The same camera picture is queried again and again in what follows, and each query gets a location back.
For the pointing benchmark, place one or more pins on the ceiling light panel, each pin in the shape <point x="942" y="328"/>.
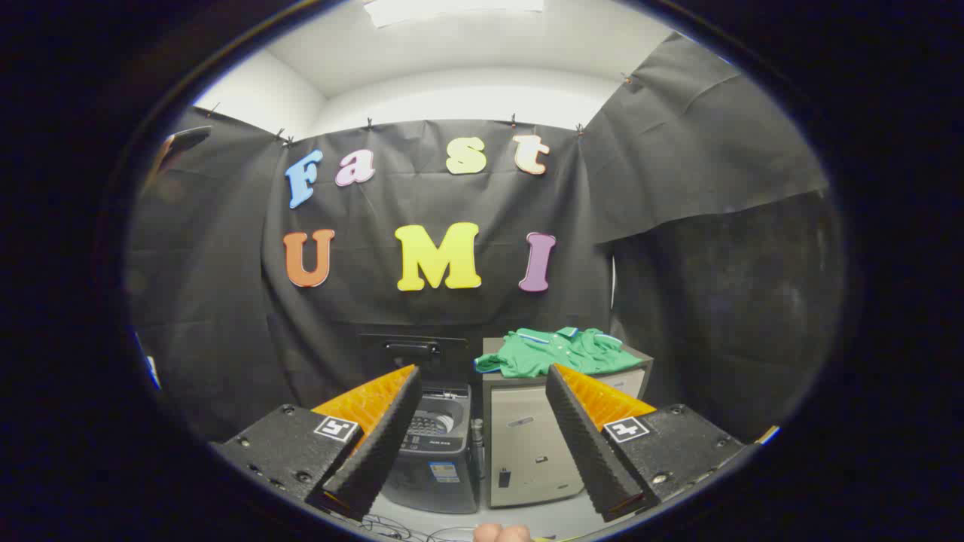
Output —
<point x="452" y="9"/>

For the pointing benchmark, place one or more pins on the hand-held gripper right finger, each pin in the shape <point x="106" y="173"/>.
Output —
<point x="584" y="444"/>

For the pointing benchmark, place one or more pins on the beige cabinet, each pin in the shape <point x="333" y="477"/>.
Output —
<point x="527" y="444"/>

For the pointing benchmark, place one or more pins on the green polo shirt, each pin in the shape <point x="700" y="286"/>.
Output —
<point x="550" y="354"/>

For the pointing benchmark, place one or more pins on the black backdrop cloth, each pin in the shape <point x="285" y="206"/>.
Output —
<point x="452" y="316"/>

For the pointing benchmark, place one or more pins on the grey washing machine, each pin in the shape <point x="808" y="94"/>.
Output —
<point x="440" y="482"/>

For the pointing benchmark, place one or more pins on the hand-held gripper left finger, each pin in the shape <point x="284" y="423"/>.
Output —
<point x="384" y="444"/>

